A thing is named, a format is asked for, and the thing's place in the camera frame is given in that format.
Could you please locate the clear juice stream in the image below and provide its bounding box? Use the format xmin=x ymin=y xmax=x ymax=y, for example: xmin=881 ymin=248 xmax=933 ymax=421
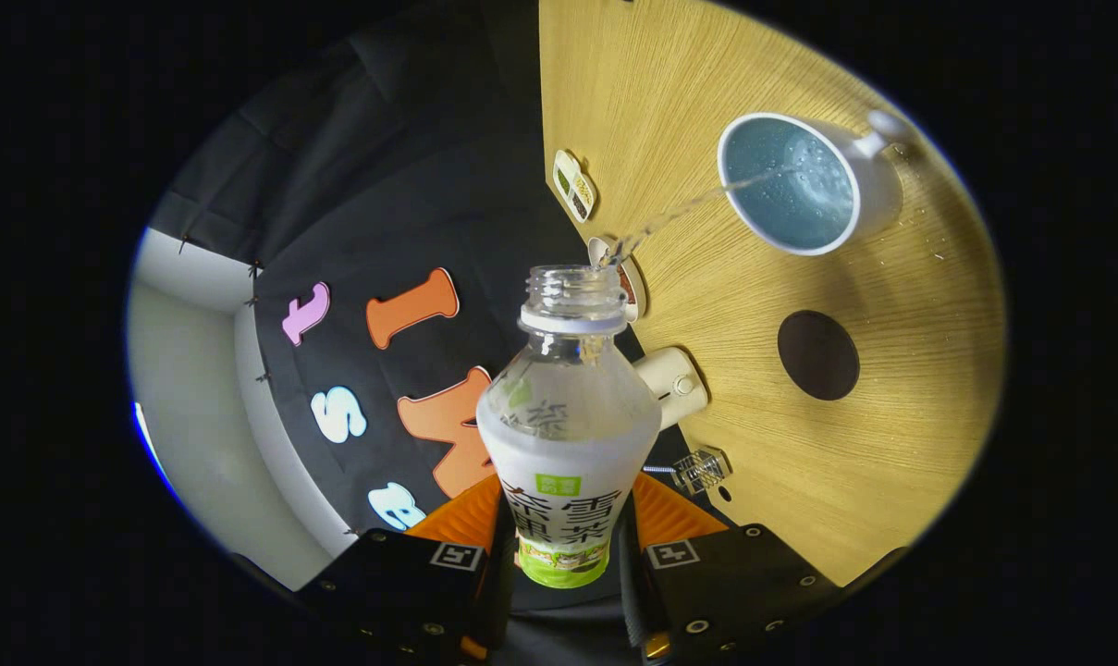
xmin=605 ymin=166 xmax=800 ymax=269

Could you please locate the dark round coaster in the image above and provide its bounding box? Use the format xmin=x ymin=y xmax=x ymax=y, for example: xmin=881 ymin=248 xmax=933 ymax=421
xmin=777 ymin=310 xmax=861 ymax=401

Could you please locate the white cup blue inside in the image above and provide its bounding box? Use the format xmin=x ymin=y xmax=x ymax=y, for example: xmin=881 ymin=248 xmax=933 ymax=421
xmin=716 ymin=109 xmax=911 ymax=257

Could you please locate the wooden table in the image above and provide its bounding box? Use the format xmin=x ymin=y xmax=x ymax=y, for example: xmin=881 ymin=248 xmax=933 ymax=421
xmin=538 ymin=0 xmax=1008 ymax=588

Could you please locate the clear juice bottle white label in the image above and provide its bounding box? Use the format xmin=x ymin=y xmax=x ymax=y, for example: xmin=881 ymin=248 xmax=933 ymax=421
xmin=475 ymin=265 xmax=663 ymax=590

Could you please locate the metal mesh utensil holder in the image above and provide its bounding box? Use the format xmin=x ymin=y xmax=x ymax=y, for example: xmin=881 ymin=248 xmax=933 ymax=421
xmin=671 ymin=447 xmax=733 ymax=496

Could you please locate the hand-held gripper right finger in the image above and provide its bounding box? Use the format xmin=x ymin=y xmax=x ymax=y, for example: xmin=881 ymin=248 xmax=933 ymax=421
xmin=617 ymin=472 xmax=842 ymax=662

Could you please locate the white plate with red meat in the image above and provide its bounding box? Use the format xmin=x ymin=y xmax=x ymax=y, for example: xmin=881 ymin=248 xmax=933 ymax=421
xmin=588 ymin=236 xmax=648 ymax=323

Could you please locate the black backdrop cloth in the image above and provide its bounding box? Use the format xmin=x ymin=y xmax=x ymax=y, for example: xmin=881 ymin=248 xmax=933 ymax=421
xmin=147 ymin=0 xmax=698 ymax=611

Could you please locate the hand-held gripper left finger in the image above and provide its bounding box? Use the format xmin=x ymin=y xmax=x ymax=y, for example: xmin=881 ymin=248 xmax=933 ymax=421
xmin=300 ymin=474 xmax=518 ymax=662

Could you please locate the divided white dish with seeds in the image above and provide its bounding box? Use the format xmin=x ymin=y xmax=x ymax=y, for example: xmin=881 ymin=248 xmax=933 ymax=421
xmin=553 ymin=149 xmax=597 ymax=224

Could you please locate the white toaster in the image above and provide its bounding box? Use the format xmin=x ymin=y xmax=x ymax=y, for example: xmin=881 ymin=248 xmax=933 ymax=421
xmin=633 ymin=347 xmax=710 ymax=431

